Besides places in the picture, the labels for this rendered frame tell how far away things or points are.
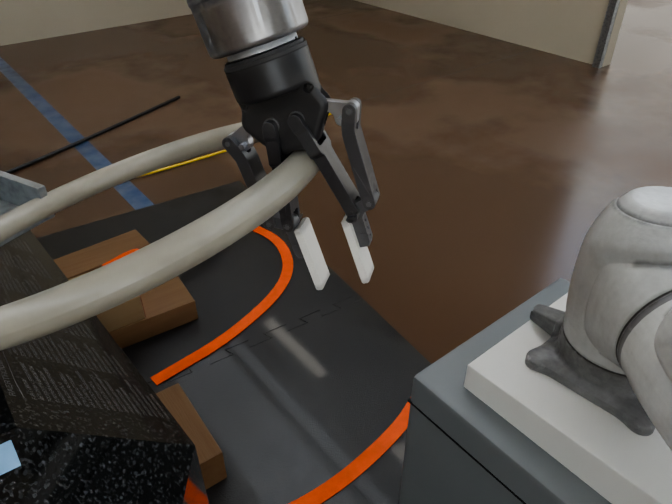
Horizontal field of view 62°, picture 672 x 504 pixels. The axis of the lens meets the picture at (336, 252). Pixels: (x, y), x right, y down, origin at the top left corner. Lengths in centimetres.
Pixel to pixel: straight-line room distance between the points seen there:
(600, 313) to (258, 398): 134
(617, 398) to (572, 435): 8
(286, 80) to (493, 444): 57
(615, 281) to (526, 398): 21
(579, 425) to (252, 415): 122
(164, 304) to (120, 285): 174
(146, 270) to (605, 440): 61
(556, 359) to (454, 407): 16
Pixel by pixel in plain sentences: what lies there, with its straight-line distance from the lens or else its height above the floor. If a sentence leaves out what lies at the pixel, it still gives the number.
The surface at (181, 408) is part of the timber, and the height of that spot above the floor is 13.
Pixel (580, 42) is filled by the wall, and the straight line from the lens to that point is 536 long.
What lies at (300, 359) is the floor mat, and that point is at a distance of 200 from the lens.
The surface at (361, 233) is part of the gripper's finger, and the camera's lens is 54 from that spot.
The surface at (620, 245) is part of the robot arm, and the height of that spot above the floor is 109.
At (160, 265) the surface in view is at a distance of 42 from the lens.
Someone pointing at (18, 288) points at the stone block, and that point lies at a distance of 134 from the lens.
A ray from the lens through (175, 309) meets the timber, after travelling 213.
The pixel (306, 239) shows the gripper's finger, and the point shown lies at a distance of 56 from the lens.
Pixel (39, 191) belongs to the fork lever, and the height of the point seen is 109.
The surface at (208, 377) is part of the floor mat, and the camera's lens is 198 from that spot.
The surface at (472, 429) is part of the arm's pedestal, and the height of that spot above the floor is 79.
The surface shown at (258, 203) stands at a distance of 45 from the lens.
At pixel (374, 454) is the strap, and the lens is 175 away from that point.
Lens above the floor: 146
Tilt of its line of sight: 36 degrees down
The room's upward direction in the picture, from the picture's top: straight up
